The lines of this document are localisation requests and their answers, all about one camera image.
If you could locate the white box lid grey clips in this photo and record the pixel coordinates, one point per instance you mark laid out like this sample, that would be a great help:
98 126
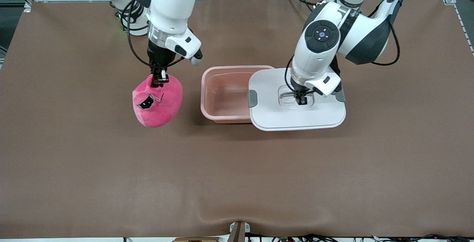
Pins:
281 118

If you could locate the brown table mat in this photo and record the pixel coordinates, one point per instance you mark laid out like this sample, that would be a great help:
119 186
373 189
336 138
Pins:
237 179

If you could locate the pink translucent plastic box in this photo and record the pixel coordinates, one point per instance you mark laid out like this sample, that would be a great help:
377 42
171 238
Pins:
226 93

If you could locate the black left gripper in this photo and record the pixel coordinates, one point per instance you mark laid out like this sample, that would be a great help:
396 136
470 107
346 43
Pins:
298 88

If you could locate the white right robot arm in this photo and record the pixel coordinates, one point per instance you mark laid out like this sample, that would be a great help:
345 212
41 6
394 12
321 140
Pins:
170 5

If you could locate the pink plush toy with eyes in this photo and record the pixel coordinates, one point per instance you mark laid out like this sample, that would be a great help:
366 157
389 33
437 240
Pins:
159 108

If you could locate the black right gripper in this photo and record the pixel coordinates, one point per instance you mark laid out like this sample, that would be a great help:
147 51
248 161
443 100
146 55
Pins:
157 56

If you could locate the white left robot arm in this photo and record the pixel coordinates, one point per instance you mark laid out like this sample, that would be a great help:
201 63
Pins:
363 38

